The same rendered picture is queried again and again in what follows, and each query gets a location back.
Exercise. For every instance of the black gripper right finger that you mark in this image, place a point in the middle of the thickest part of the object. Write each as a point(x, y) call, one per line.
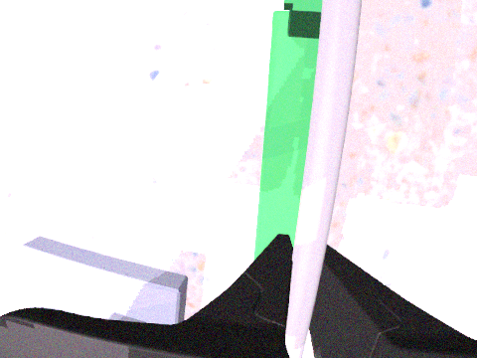
point(356, 316)

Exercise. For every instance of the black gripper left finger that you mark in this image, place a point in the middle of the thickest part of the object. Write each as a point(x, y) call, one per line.
point(248, 320)

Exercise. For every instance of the white tapered pin with red cap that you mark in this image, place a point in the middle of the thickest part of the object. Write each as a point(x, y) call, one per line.
point(334, 77)

